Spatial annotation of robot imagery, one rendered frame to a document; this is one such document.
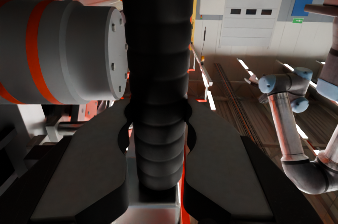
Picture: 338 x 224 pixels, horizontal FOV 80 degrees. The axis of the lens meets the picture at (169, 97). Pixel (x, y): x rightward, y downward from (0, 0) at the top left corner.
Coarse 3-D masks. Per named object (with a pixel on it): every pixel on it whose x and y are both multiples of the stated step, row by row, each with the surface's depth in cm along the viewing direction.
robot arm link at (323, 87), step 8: (328, 56) 57; (336, 56) 54; (328, 64) 57; (336, 64) 54; (328, 72) 57; (336, 72) 55; (320, 80) 59; (328, 80) 57; (336, 80) 55; (320, 88) 60; (328, 88) 57; (336, 88) 55; (328, 96) 58; (336, 96) 56
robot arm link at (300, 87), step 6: (294, 72) 87; (300, 72) 85; (306, 72) 84; (312, 72) 85; (294, 78) 85; (300, 78) 86; (306, 78) 85; (294, 84) 85; (300, 84) 86; (306, 84) 86; (288, 90) 88; (294, 90) 89; (300, 90) 88; (306, 90) 89
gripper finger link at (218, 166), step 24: (192, 120) 10; (216, 120) 10; (192, 144) 10; (216, 144) 9; (240, 144) 9; (192, 168) 8; (216, 168) 8; (240, 168) 8; (192, 192) 7; (216, 192) 7; (240, 192) 7; (192, 216) 8; (216, 216) 7; (240, 216) 6; (264, 216) 6
